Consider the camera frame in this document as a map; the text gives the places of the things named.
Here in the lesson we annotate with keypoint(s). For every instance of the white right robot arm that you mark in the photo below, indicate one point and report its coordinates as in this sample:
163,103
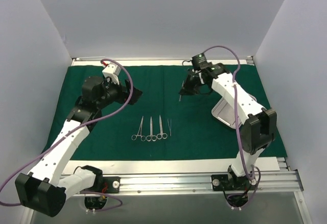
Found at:
255,125

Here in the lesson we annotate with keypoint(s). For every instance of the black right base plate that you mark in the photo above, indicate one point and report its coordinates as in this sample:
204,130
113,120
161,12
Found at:
227,182

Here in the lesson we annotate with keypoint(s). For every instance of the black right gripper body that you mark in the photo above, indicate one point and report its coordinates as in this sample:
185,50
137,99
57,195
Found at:
195,80

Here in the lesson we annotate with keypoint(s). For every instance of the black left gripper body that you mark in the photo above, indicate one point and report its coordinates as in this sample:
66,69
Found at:
128,89

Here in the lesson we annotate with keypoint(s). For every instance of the steel instrument tray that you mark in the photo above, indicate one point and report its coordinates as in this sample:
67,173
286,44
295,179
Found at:
224,110

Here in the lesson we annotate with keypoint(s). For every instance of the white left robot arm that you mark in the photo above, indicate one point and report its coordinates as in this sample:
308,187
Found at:
43,189

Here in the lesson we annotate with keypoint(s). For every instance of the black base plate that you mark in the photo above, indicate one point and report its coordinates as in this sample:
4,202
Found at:
109,184
227,182

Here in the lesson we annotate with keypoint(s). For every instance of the steel surgical scissors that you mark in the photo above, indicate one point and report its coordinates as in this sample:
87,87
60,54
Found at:
151,136

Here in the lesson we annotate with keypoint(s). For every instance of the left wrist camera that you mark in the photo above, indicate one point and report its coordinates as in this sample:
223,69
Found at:
111,70

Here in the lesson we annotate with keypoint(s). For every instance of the aluminium front rail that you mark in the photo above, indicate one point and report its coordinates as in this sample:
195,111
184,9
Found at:
150,182

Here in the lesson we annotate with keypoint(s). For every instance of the steel forceps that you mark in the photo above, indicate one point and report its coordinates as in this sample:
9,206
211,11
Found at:
139,134
161,135

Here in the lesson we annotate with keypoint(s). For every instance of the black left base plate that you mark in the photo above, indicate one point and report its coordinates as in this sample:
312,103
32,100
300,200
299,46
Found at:
109,184

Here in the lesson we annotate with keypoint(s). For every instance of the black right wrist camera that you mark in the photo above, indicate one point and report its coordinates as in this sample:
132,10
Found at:
199,62

